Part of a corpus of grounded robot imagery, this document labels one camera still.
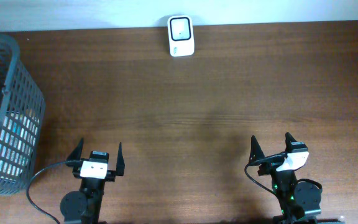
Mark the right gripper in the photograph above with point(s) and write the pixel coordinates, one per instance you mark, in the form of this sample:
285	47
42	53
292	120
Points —
265	168

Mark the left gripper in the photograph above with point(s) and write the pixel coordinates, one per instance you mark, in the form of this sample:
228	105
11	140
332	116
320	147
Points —
112	175

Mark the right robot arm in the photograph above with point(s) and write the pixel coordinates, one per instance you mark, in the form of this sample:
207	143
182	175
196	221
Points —
299	199

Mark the grey plastic mesh basket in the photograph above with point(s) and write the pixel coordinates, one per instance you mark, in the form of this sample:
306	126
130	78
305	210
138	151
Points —
22	108

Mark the white barcode scanner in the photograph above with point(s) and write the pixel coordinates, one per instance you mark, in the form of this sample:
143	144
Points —
180	36

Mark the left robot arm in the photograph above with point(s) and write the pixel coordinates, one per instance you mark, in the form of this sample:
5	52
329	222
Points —
84	205

